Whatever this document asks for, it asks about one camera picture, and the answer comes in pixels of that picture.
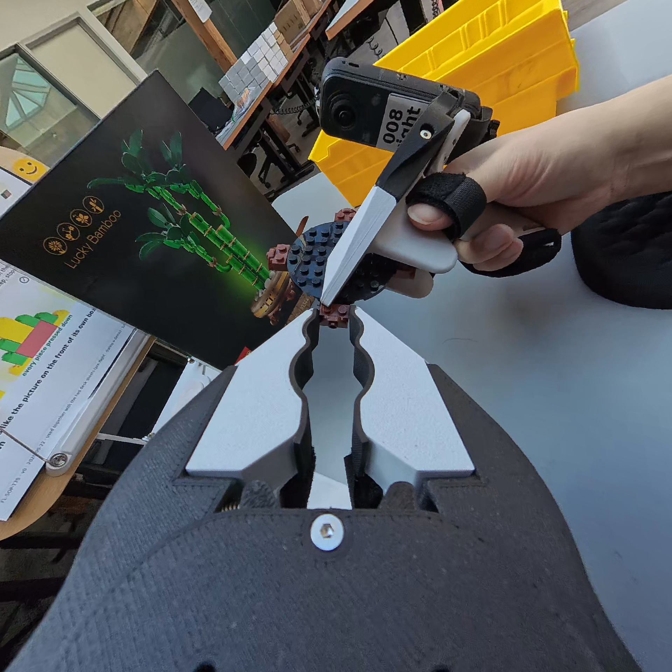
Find yellow smiley card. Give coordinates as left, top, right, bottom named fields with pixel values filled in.
left=0, top=152, right=50, bottom=218

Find laminated instruction sheet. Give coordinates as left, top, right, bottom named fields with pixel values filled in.
left=0, top=262, right=137, bottom=520

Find person's right hand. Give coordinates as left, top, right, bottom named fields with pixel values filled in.
left=407, top=99, right=628, bottom=266

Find black padded cushion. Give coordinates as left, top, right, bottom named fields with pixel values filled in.
left=571, top=191, right=672, bottom=309

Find black coiled cable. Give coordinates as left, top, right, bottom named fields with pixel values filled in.
left=270, top=97, right=316, bottom=119

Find glass window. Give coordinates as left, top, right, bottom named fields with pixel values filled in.
left=0, top=23, right=142, bottom=153

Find clear plastic compartment organizer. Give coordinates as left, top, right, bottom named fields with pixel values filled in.
left=218, top=23, right=295, bottom=100

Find white sheet clamp bar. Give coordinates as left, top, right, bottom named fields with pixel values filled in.
left=46, top=328, right=150, bottom=476

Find wooden workbench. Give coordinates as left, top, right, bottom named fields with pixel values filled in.
left=215, top=0, right=337, bottom=150

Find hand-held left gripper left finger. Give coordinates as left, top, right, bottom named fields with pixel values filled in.
left=185, top=309, right=322, bottom=509

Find white plastic box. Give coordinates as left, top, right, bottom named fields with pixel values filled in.
left=152, top=359, right=221, bottom=436

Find black bamboo brick set box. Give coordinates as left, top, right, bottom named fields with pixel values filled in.
left=0, top=70, right=321, bottom=371

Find grey desk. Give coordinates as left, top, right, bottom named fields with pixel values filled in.
left=270, top=10, right=672, bottom=672

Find stacked yellow storage bins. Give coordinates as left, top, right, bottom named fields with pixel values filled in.
left=309, top=0, right=581, bottom=208

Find cardboard boxes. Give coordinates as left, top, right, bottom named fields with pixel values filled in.
left=273, top=0, right=323, bottom=43

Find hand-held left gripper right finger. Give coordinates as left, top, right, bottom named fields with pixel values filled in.
left=344, top=306, right=477, bottom=509

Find round black brick plate assembly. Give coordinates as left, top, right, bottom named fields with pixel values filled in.
left=266, top=207, right=421, bottom=330

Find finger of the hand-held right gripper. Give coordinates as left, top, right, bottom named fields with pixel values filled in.
left=319, top=185, right=399, bottom=307
left=391, top=270, right=435, bottom=300

